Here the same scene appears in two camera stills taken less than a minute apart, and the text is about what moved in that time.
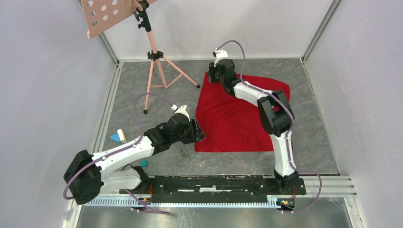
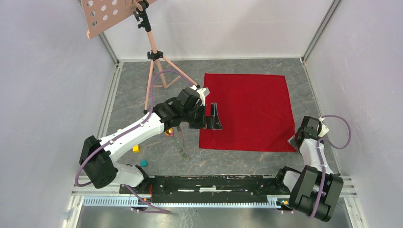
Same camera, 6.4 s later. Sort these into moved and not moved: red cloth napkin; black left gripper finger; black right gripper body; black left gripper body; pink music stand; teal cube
Moved: black right gripper body; black left gripper finger; black left gripper body
Not moved: red cloth napkin; pink music stand; teal cube
